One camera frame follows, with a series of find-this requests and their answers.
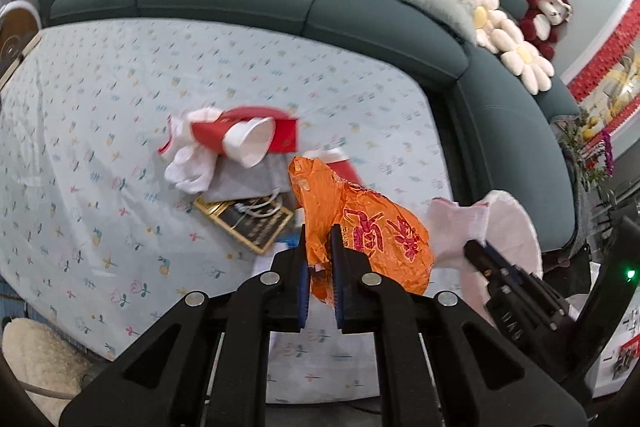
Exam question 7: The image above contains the large orange plastic bag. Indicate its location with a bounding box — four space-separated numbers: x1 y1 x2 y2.
288 156 435 306

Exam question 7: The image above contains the grey drawstring pouch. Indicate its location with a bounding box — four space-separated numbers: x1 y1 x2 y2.
203 154 291 202

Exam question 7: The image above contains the white lined trash bin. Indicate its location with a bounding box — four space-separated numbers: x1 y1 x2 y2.
423 191 542 322

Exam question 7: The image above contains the black gold box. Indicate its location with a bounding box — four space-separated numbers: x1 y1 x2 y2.
194 195 294 255

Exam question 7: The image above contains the red white paper bucket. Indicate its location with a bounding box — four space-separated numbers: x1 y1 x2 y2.
302 147 363 186

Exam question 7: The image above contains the red white paper cup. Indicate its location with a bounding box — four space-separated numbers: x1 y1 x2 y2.
191 117 276 168

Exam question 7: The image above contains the white crumpled tissue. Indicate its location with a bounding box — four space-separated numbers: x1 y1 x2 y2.
158 107 222 194

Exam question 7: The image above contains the potted flower plant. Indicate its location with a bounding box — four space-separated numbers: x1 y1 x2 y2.
552 108 615 210

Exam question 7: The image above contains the floral light blue tablecloth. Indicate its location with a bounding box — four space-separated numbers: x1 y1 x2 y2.
0 17 454 405

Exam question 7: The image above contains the teal curved sofa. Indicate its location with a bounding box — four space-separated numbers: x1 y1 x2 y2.
28 0 580 257

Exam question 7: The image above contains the cream fluffy stool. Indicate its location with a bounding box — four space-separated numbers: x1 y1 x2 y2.
1 319 92 397

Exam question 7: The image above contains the white flower pillow lower right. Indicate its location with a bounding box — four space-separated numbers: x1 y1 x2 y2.
500 41 554 95

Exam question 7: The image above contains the white flower pillow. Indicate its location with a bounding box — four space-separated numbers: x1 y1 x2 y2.
471 0 523 54
500 41 554 95

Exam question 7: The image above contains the white flower pillow upper right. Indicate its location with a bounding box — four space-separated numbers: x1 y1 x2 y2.
471 0 523 54

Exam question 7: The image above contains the light blue cushion right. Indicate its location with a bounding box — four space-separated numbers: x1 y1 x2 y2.
401 0 477 44

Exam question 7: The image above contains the red white plush monkey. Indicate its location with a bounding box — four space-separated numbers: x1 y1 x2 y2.
518 0 573 61

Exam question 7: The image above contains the round wooden side chair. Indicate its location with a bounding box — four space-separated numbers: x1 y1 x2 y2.
1 0 42 88

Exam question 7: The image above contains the red wall decoration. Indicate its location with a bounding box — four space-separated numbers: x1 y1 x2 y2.
568 0 639 146

